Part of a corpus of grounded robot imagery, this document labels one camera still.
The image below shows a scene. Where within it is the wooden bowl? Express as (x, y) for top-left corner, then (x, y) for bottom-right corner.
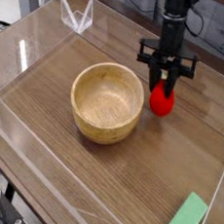
(70, 61), (145, 145)

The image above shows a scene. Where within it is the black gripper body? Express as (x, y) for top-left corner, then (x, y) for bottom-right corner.
(137, 15), (198, 79)

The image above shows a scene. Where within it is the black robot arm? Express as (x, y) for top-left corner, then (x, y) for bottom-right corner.
(137, 0), (203, 98)

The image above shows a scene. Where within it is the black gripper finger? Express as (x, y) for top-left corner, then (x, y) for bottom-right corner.
(149, 60), (162, 91)
(164, 66), (179, 98)

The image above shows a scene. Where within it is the black device bottom left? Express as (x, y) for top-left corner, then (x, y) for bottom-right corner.
(0, 193), (34, 224)

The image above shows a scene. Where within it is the red plush fruit green top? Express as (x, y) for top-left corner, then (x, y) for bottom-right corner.
(149, 72), (175, 117)

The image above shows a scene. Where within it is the clear acrylic enclosure wall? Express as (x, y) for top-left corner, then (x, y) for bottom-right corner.
(0, 0), (224, 224)

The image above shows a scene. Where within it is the clear acrylic corner bracket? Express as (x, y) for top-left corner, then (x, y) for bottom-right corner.
(60, 0), (93, 34)

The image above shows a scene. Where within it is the green rectangular block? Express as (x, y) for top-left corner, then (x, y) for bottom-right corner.
(169, 192), (207, 224)

